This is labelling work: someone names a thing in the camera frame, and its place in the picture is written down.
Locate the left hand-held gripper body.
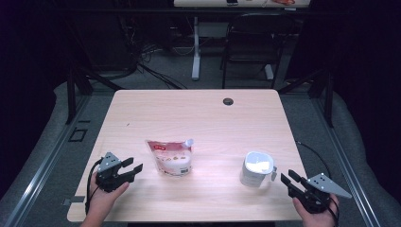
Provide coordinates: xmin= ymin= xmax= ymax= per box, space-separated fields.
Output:
xmin=95 ymin=151 xmax=129 ymax=193

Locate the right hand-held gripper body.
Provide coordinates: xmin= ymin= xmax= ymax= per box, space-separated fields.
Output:
xmin=292 ymin=172 xmax=353 ymax=215

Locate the white container with hinged lid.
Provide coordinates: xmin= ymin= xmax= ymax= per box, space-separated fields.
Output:
xmin=239 ymin=150 xmax=278 ymax=189

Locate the red and white spout pouch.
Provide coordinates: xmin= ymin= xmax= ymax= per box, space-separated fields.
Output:
xmin=145 ymin=137 xmax=195 ymax=178

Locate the person's right hand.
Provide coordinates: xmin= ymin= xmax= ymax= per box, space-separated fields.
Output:
xmin=292 ymin=193 xmax=340 ymax=227

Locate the person's left hand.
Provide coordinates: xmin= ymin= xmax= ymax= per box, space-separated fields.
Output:
xmin=88 ymin=171 xmax=131 ymax=218

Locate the grey tape piece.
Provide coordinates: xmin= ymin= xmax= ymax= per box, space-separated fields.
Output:
xmin=61 ymin=195 xmax=86 ymax=206

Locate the black metal stand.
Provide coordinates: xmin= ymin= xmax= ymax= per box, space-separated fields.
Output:
xmin=277 ymin=67 xmax=335 ymax=129
xmin=65 ymin=62 xmax=125 ymax=126

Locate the white standing desk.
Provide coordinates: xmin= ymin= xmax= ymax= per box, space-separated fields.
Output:
xmin=173 ymin=0 xmax=311 ymax=81

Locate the black folding chair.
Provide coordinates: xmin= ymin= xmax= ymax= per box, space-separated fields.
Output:
xmin=220 ymin=12 xmax=298 ymax=90

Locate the left hand-held gripper cable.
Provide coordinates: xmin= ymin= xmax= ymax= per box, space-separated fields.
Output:
xmin=84 ymin=158 xmax=104 ymax=216

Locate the hand-held gripper cable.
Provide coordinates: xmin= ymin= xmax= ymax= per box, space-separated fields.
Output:
xmin=84 ymin=158 xmax=104 ymax=216
xmin=295 ymin=140 xmax=340 ymax=227

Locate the right hand-held gripper cable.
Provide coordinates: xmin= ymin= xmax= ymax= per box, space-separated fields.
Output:
xmin=295 ymin=140 xmax=340 ymax=227

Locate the aluminium rail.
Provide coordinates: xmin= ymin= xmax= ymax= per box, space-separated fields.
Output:
xmin=310 ymin=94 xmax=383 ymax=227
xmin=3 ymin=94 xmax=93 ymax=227

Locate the bundle of floor cables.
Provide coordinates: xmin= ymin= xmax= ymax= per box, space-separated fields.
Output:
xmin=135 ymin=44 xmax=188 ymax=90

